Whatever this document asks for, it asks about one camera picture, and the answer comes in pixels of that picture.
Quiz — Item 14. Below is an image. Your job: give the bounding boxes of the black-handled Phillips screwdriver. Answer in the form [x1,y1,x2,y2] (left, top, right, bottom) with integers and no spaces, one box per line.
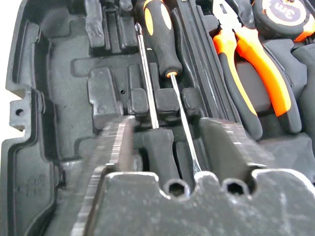
[134,22,183,188]

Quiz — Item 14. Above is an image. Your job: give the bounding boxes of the dark grey cloth garment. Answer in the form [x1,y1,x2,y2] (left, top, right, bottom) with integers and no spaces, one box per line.
[0,0,315,236]

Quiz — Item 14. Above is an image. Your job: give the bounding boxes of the black-orange tape measure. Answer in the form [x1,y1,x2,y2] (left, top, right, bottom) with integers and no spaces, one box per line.
[251,0,315,43]

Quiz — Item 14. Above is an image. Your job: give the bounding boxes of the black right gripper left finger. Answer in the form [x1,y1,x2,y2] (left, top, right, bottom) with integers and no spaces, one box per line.
[70,115,136,236]

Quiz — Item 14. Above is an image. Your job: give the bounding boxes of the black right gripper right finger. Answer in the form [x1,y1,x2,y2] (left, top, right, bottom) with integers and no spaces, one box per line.
[200,117,274,183]

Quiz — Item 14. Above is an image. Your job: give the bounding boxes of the orange-black flat-head screwdriver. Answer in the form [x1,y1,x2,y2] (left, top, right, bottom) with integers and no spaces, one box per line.
[134,0,204,176]

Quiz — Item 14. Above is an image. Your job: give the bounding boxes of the orange-black pliers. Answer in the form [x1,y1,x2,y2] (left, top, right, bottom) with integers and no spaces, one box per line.
[211,0,303,142]

